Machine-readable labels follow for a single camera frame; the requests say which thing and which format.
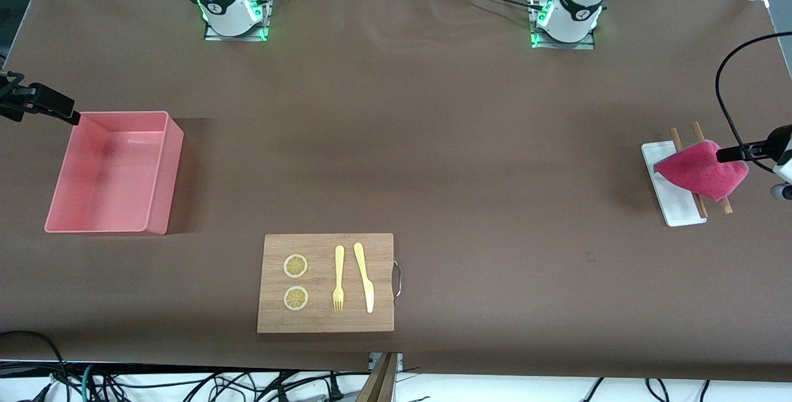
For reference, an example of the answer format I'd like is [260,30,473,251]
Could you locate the magenta pink cloth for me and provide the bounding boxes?
[654,140,749,202]

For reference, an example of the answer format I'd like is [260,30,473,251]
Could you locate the brown wooden chopstick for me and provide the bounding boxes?
[692,121,734,215]
[670,128,708,219]

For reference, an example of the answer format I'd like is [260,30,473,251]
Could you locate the pink plastic bin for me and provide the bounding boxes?
[45,111,184,236]

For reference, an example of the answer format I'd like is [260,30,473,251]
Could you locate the white rectangular tray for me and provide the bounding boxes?
[641,140,707,228]

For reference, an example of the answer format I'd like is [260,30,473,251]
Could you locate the lemon slice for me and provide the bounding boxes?
[283,254,309,279]
[283,286,309,312]

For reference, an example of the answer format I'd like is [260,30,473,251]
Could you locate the yellow plastic fork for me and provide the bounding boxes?
[332,246,345,312]

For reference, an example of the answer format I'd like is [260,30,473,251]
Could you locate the brown paper table cover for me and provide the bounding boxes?
[0,0,792,384]

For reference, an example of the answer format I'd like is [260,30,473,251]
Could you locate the wooden cutting board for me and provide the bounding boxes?
[257,233,403,334]

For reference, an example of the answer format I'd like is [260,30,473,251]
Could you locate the yellow plastic knife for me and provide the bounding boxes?
[353,242,375,314]

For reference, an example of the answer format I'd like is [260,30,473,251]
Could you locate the brown wooden plank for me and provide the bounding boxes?
[356,353,398,402]

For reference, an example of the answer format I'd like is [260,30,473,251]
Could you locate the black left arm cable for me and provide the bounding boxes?
[673,0,792,174]

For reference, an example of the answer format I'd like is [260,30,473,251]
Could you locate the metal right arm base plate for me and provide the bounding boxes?
[204,0,270,42]

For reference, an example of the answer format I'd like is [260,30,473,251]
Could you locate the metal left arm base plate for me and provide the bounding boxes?
[530,0,596,50]

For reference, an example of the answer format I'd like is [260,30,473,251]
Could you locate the thick black looped cable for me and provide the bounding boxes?
[0,330,69,402]

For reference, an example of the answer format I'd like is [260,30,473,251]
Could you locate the teal cable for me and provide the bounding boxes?
[82,364,100,402]

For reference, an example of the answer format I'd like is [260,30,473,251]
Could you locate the tangled black cables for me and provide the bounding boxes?
[93,370,329,402]

